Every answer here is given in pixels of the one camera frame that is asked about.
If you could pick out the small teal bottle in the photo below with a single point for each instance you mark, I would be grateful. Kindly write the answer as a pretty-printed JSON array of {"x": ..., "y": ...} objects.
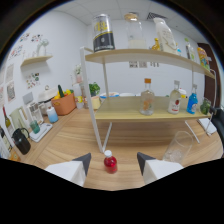
[{"x": 179, "y": 50}]

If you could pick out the pale yellow cup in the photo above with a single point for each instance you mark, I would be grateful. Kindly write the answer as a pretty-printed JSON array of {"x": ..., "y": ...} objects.
[{"x": 95, "y": 102}]

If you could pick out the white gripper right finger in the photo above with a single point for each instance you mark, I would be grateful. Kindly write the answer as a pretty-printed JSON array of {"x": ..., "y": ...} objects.
[{"x": 158, "y": 168}]

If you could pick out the two-tier wooden shelf rack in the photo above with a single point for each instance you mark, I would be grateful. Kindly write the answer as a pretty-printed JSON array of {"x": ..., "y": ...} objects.
[{"x": 140, "y": 111}]

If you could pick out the black silver tall can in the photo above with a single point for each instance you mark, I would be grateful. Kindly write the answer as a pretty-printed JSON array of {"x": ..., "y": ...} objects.
[{"x": 103, "y": 35}]

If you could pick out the white tray with green cup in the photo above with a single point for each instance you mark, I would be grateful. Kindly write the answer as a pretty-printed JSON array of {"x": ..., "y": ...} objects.
[{"x": 40, "y": 131}]

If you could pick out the clear drinking glass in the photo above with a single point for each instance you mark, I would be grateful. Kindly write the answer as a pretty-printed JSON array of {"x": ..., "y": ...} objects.
[{"x": 178, "y": 148}]

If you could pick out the clear bottle red label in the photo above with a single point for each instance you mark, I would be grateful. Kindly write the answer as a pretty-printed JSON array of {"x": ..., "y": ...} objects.
[{"x": 174, "y": 103}]

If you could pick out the white notebook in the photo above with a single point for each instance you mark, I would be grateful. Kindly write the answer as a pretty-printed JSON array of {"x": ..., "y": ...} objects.
[{"x": 207, "y": 126}]

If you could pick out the white cup blue band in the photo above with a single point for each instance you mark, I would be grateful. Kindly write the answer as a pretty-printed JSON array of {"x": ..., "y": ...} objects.
[{"x": 52, "y": 116}]

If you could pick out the wooden wall shelf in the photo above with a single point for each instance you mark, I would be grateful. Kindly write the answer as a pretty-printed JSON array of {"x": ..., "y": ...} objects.
[{"x": 36, "y": 60}]

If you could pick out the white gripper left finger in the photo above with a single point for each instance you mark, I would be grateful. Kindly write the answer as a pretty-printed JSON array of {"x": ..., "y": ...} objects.
[{"x": 68, "y": 170}]

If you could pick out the blue liquid bottle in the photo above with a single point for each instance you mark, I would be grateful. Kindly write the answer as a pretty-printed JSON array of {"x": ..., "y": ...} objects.
[{"x": 192, "y": 103}]

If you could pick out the black office chair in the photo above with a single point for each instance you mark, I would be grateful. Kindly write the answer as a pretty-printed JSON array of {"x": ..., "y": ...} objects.
[{"x": 218, "y": 125}]

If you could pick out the blue rimmed bowl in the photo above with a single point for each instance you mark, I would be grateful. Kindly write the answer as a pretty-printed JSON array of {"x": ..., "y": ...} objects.
[{"x": 109, "y": 95}]

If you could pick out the large glass jar cork lid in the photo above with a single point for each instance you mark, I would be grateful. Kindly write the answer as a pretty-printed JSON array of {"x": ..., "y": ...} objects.
[{"x": 135, "y": 33}]

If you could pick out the clear bottle orange cap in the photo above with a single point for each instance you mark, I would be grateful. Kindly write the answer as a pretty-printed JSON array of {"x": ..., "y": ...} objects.
[{"x": 147, "y": 101}]

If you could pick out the white cup red lid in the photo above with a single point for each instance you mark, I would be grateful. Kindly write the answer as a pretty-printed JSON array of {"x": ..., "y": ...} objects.
[{"x": 182, "y": 93}]

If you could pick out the dark brown cylinder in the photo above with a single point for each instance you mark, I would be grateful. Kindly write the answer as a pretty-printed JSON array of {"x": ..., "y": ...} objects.
[{"x": 215, "y": 110}]

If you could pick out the brown door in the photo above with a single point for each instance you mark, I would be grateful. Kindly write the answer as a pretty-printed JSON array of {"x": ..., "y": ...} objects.
[{"x": 208, "y": 83}]

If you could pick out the glass jar of limes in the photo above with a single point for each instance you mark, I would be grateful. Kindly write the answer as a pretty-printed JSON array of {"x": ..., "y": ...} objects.
[{"x": 205, "y": 107}]

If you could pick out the small red liquid bottle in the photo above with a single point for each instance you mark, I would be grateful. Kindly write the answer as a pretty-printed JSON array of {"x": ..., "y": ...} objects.
[{"x": 110, "y": 165}]

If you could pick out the amber liquid bottle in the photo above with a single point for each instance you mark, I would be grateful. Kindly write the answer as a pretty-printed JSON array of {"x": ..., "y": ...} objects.
[{"x": 156, "y": 46}]

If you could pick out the black kettle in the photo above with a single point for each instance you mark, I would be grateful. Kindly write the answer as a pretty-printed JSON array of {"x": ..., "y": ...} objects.
[{"x": 21, "y": 143}]

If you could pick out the green potted plant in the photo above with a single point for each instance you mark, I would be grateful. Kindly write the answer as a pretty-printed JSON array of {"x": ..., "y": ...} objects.
[{"x": 94, "y": 89}]

